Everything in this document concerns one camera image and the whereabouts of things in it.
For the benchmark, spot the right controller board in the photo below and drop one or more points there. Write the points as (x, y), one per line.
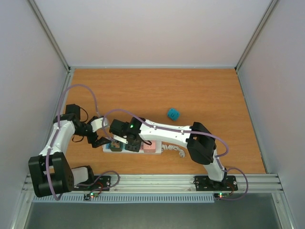
(221, 195)

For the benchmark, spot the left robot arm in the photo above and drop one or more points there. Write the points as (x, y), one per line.
(50, 171)

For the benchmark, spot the dark green cube adapter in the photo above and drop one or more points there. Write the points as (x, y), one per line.
(116, 146)

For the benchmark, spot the controller board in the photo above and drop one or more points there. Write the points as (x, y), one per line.
(221, 195)
(91, 196)

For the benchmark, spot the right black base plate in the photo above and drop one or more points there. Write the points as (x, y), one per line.
(204, 183)

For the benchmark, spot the left controller board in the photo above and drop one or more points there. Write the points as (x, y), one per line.
(91, 196)

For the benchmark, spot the pink cube adapter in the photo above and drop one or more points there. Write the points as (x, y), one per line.
(149, 147)

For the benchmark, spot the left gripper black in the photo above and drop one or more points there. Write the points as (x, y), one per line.
(91, 140)

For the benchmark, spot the blue round adapter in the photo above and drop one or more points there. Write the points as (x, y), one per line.
(173, 114)

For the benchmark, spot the aluminium front rail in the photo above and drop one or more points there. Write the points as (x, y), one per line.
(183, 183)

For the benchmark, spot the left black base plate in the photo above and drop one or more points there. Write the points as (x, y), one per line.
(103, 182)

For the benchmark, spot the grey slotted cable duct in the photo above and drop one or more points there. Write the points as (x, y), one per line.
(125, 198)

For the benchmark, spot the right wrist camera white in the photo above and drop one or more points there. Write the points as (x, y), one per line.
(120, 139)

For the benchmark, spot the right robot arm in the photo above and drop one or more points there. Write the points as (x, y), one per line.
(199, 142)

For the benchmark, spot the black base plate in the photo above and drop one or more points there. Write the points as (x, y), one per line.
(103, 182)
(204, 183)

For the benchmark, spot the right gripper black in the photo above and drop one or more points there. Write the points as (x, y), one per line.
(136, 147)

